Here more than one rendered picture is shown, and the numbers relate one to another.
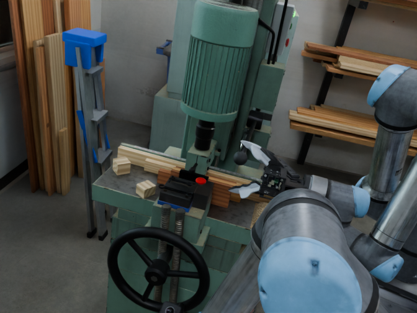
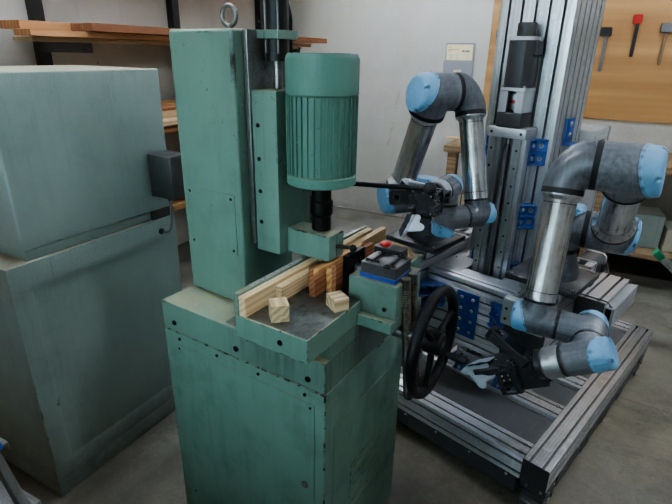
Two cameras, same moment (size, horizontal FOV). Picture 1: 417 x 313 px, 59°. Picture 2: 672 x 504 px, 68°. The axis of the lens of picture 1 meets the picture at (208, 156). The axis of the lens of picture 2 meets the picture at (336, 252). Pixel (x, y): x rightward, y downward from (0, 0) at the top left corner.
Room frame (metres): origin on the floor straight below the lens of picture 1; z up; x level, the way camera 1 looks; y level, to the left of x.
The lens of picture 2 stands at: (0.53, 1.14, 1.47)
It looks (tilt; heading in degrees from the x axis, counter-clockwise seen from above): 22 degrees down; 294
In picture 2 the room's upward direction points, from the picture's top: 1 degrees clockwise
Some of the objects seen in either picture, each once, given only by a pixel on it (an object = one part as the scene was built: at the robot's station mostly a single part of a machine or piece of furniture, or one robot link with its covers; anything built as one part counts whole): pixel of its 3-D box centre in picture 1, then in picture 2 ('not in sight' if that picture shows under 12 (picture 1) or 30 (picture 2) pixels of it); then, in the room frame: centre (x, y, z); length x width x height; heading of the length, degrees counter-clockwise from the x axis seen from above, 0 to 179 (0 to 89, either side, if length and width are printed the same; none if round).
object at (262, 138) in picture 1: (255, 141); not in sight; (1.23, -0.16, 1.02); 0.09 x 0.07 x 0.12; 82
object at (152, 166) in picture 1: (223, 185); (339, 258); (1.06, -0.07, 0.92); 0.55 x 0.02 x 0.04; 82
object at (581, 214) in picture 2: not in sight; (564, 224); (0.48, -0.50, 0.98); 0.13 x 0.12 x 0.14; 175
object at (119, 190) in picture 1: (187, 208); (355, 294); (0.96, 0.03, 0.87); 0.61 x 0.30 x 0.06; 82
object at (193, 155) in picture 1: (201, 157); (315, 243); (1.09, 0.02, 0.99); 0.14 x 0.07 x 0.09; 172
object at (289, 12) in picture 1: (280, 28); not in sight; (1.37, -0.16, 1.40); 0.10 x 0.06 x 0.16; 172
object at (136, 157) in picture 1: (200, 174); (316, 265); (1.09, 0.01, 0.93); 0.60 x 0.02 x 0.05; 82
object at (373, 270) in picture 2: (187, 192); (388, 261); (0.88, 0.04, 0.99); 0.13 x 0.11 x 0.06; 82
